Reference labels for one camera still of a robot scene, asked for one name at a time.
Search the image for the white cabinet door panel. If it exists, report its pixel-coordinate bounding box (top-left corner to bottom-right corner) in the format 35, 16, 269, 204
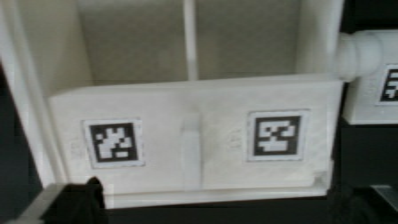
335, 30, 398, 125
49, 75, 342, 195

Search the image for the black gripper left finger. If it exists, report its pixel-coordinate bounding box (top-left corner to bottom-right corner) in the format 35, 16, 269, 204
38, 177, 108, 224

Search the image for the white cabinet body box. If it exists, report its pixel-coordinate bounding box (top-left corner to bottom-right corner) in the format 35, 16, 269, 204
0, 0, 342, 208

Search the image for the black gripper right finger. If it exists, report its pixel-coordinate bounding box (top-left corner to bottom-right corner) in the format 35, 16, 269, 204
326, 185, 398, 224

